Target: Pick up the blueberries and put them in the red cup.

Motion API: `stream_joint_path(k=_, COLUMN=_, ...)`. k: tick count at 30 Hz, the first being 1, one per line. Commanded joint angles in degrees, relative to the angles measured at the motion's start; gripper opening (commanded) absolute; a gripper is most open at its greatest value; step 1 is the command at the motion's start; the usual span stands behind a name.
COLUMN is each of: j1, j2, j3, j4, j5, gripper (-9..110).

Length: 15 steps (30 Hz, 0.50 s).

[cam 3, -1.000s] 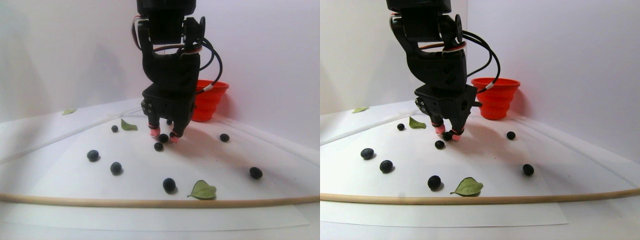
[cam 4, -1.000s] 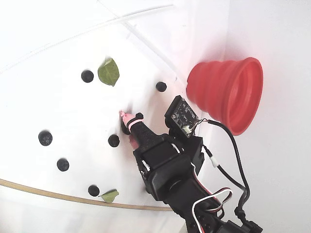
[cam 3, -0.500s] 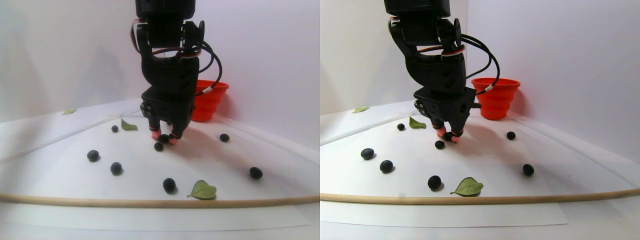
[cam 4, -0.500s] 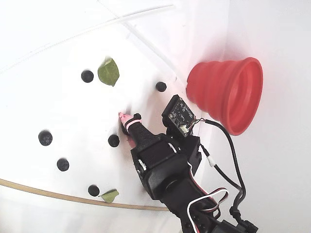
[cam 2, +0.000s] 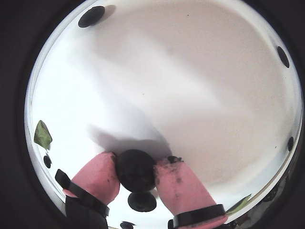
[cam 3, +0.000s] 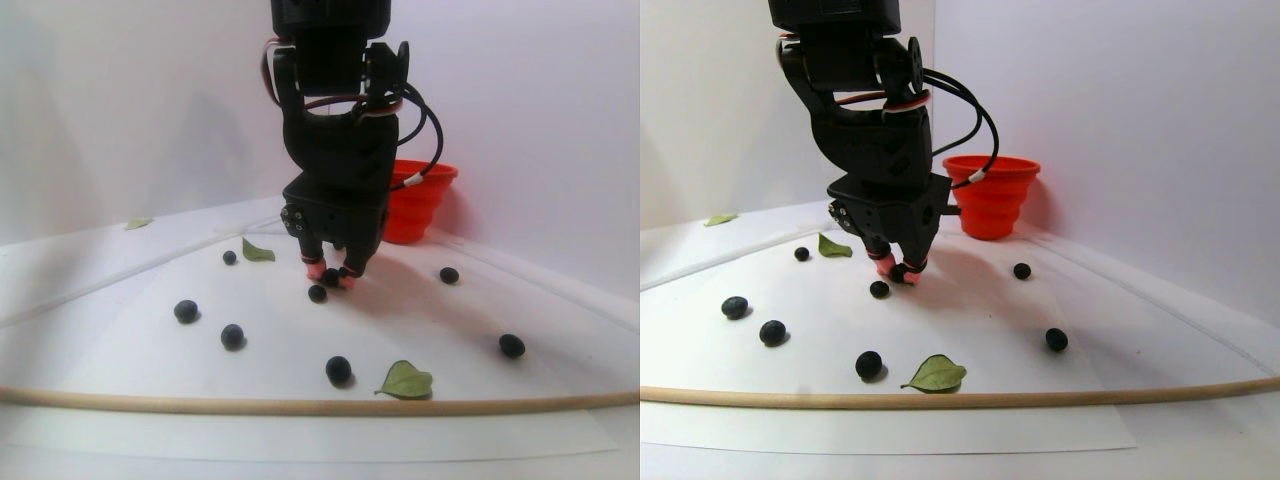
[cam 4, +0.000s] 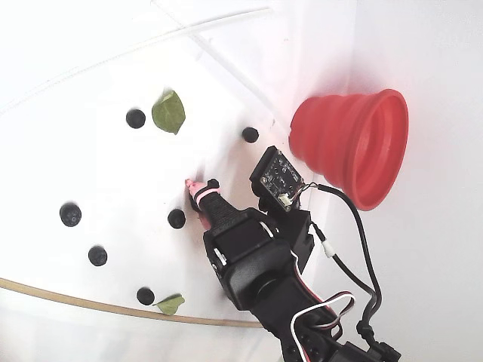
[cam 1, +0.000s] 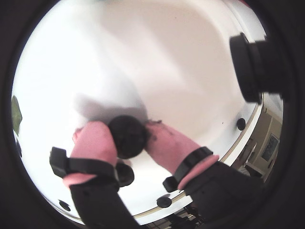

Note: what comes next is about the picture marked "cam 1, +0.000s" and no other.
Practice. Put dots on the black camera module with board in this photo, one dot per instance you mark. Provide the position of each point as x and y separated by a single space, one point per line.
245 69

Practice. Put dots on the blueberry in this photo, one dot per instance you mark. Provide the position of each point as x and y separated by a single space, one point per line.
164 201
64 205
126 175
127 136
241 124

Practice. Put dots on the green leaf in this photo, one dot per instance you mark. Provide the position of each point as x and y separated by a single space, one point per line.
16 114

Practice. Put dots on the pink padded gripper finger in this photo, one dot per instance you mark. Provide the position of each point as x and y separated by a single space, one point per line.
171 148
94 143

